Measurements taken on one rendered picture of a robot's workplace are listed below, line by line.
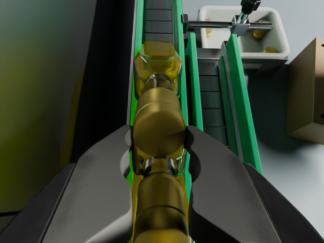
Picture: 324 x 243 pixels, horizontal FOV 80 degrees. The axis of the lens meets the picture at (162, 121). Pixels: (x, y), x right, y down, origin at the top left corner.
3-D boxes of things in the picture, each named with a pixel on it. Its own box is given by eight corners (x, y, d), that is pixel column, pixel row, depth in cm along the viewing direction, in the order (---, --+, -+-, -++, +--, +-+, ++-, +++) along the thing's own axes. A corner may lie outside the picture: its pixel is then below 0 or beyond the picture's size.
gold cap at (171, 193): (136, 172, 15) (129, 227, 11) (183, 171, 15) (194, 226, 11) (138, 206, 16) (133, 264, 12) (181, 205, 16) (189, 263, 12)
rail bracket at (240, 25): (177, 45, 43) (185, -12, 32) (251, 47, 44) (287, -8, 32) (177, 56, 42) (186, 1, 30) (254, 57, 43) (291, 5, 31)
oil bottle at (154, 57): (142, 40, 38) (130, 59, 20) (171, 40, 39) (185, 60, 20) (143, 68, 41) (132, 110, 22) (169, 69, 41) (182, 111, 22)
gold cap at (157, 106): (136, 86, 15) (128, 109, 11) (181, 87, 15) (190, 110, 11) (137, 126, 17) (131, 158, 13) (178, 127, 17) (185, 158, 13)
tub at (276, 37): (193, 29, 62) (198, 4, 54) (262, 31, 63) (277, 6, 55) (196, 75, 56) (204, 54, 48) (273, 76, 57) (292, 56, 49)
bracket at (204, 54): (181, 65, 50) (185, 45, 43) (218, 65, 50) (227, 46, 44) (182, 76, 48) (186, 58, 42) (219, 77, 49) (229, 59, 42)
